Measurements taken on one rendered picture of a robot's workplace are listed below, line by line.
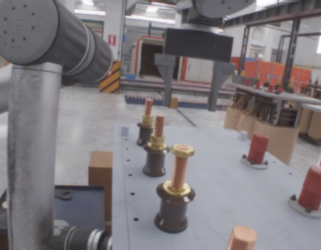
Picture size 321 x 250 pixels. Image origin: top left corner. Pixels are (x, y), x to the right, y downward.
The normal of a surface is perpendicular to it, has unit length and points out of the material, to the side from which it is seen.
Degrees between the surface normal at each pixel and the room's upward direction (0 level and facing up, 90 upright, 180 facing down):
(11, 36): 79
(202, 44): 90
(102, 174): 90
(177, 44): 90
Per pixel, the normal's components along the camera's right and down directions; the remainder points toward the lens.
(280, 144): 0.18, 0.29
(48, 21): 0.04, 0.09
